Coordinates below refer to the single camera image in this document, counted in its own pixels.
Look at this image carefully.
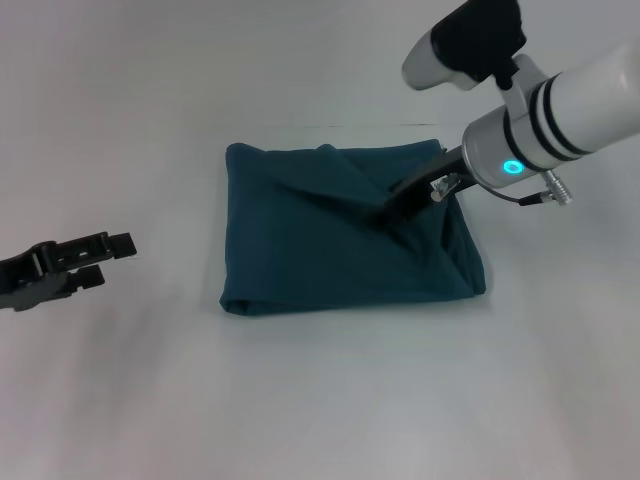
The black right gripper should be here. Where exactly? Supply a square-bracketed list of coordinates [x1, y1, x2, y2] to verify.
[363, 146, 480, 227]

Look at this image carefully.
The silver plug connector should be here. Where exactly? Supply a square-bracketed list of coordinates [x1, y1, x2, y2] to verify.
[541, 168, 577, 206]

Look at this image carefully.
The blue t-shirt with white print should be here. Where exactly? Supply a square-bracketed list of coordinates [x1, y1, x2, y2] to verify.
[218, 138, 487, 319]

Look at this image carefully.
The thin dark grey cable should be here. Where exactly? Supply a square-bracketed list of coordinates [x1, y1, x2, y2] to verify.
[481, 183, 547, 208]

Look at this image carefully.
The silver cable connector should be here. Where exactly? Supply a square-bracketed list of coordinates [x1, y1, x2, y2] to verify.
[431, 173, 460, 204]

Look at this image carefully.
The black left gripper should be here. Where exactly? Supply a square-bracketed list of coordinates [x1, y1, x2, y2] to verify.
[0, 230, 139, 314]

